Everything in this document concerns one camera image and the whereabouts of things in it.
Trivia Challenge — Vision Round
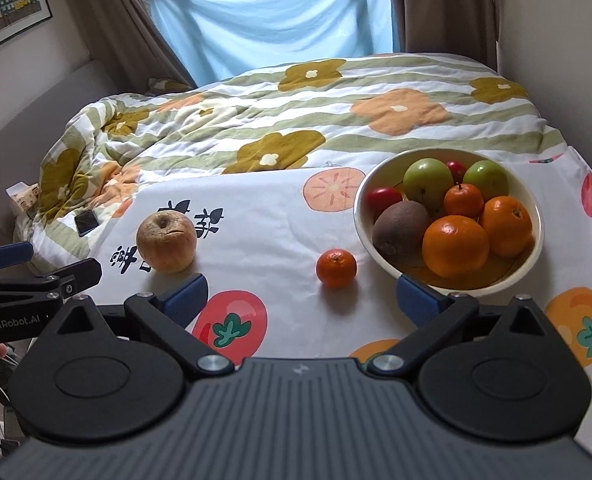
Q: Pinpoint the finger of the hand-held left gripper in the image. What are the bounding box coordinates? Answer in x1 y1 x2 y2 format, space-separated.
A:
0 258 103 306
0 241 35 278

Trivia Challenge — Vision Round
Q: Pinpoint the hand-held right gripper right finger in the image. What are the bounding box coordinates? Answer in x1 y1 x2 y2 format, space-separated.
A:
368 275 549 376

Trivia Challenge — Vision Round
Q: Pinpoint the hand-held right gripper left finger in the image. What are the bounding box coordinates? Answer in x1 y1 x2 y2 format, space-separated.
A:
51 273 235 377

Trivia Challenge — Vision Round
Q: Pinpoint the large orange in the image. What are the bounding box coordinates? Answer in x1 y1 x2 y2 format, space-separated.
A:
422 215 490 279
479 196 533 258

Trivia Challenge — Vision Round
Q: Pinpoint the brown kiwi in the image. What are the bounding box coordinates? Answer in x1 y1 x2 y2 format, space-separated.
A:
373 200 431 261

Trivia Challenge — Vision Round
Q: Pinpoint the cream bowl with yellow print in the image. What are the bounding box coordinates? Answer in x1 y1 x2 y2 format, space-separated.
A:
353 148 545 297

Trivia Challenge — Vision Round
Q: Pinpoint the small mandarin with dark stem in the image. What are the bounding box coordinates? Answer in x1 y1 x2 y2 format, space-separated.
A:
444 183 485 219

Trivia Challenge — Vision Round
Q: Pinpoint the black phone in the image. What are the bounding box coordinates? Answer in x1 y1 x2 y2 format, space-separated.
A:
74 211 100 237

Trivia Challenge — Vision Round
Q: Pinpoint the printed tissue box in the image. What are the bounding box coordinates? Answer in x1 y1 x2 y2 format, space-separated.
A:
6 181 41 217

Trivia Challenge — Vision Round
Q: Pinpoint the wrinkled yellow-red apple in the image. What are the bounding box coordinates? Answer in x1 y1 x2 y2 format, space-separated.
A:
136 211 197 274

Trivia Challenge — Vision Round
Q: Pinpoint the white fruit-printed cloth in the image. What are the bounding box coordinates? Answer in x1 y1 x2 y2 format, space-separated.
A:
91 146 592 466

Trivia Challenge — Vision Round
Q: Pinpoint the green apple left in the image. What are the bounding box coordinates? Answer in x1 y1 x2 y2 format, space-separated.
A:
403 158 454 213

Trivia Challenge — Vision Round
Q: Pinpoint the green apple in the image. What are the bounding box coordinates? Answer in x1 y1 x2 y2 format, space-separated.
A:
462 160 510 202
403 158 454 213

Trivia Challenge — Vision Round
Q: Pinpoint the green apple right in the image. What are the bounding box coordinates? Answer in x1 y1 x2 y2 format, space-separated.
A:
462 160 510 202

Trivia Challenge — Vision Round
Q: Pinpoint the floral striped quilt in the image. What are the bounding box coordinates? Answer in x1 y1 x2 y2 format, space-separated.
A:
13 52 569 276

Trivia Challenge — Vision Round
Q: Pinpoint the light blue sheet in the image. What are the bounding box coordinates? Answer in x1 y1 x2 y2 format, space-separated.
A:
148 0 401 87

